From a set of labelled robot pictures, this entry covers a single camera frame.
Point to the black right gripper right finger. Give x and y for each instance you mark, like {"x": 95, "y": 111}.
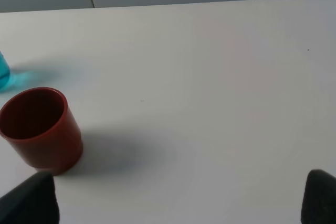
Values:
{"x": 318, "y": 205}

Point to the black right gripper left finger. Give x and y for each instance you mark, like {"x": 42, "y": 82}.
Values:
{"x": 33, "y": 201}

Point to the teal translucent plastic cup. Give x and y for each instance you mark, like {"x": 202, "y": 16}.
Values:
{"x": 5, "y": 73}

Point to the red plastic cup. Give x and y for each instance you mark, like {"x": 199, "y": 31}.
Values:
{"x": 40, "y": 127}

